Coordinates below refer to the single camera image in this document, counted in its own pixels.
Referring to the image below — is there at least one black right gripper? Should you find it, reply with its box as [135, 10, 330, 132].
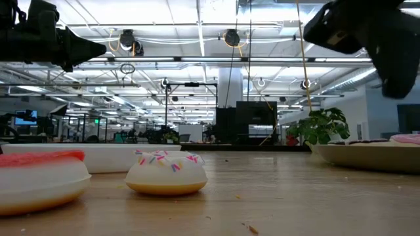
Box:
[360, 0, 420, 100]

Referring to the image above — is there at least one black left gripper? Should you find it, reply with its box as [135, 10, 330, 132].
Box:
[22, 0, 108, 73]

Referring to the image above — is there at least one light pink frosted donut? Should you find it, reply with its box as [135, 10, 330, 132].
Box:
[389, 133, 420, 147]

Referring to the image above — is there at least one chocolate frosted donut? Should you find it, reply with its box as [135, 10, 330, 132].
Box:
[329, 138, 392, 147]

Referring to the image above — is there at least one large red-pink frosted donut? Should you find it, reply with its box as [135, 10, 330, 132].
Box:
[0, 149, 92, 216]

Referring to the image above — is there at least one grey oval plate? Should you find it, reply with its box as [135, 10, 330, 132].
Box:
[310, 143, 420, 174]

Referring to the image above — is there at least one green leafy potted plant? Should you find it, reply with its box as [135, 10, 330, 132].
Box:
[285, 107, 350, 146]

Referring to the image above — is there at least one blue lit computer monitor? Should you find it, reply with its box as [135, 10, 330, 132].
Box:
[14, 109, 38, 127]

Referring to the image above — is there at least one white oval plate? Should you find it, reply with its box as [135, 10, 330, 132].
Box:
[1, 143, 182, 174]

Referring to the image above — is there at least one small green plant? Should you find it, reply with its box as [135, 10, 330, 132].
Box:
[162, 131, 180, 144]

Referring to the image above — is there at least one white board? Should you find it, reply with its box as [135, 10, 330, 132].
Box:
[178, 124, 203, 144]

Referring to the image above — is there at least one white column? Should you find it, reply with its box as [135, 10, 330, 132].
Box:
[218, 68, 244, 108]

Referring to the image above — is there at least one black cabinet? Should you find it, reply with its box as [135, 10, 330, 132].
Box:
[215, 100, 278, 146]

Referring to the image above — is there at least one white sprinkle donut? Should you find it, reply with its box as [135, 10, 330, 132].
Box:
[124, 149, 209, 197]

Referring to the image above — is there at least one long ceiling light strip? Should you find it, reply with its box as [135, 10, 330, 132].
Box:
[87, 56, 373, 64]

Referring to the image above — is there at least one dark wall monitor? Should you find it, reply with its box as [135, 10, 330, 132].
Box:
[396, 104, 420, 134]

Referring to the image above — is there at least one black ceiling cable reel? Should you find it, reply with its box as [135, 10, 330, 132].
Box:
[224, 28, 242, 47]
[119, 29, 145, 57]

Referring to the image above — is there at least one silver ventilation duct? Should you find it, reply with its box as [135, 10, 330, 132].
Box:
[320, 67, 383, 95]

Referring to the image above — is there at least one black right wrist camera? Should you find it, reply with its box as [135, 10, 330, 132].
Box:
[303, 0, 365, 55]

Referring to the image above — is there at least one yellow hanging cable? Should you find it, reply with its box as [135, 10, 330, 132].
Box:
[295, 0, 313, 112]

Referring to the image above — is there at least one black metal frame rig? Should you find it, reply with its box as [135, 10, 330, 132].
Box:
[164, 82, 219, 128]

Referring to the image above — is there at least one black hanging cable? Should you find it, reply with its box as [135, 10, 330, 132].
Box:
[247, 0, 253, 102]

